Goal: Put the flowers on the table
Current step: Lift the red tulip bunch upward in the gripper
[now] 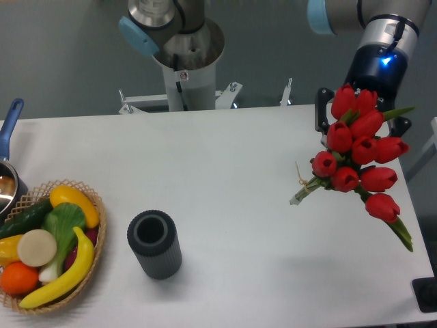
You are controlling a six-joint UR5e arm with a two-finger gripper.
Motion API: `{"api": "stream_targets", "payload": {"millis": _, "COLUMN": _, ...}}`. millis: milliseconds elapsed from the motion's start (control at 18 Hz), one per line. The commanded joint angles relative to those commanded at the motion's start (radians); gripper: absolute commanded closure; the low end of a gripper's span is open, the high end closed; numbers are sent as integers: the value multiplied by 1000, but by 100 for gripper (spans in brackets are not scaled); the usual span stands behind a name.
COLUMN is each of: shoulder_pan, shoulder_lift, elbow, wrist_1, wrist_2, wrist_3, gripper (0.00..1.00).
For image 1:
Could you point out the green bok choy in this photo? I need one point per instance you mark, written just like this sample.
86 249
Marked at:
60 223

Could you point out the green cucumber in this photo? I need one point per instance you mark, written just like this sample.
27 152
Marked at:
28 219

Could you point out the orange fruit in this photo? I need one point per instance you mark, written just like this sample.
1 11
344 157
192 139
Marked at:
19 279

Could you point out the blue handled saucepan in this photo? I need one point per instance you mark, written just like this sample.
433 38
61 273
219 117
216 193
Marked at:
12 187

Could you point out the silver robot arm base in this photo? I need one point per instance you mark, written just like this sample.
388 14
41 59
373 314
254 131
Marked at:
185 44

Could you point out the yellow bell pepper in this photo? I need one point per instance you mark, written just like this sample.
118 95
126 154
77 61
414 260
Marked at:
8 250

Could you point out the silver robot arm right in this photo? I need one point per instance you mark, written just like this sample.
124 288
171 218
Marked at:
390 29

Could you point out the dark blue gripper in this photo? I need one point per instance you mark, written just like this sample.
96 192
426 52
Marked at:
372 69

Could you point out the white metal mounting frame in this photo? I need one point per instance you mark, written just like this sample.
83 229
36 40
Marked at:
224 99

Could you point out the beige round slice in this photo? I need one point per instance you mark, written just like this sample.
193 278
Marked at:
36 248

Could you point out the red tulip bouquet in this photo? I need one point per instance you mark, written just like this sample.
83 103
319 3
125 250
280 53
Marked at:
355 157

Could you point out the woven wicker basket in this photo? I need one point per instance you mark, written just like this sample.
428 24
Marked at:
36 195

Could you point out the black device at edge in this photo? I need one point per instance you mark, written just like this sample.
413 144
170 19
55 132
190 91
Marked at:
425 293

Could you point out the dark grey ribbed vase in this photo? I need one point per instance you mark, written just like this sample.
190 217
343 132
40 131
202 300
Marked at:
153 238

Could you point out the yellow banana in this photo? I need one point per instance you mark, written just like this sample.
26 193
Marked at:
68 280

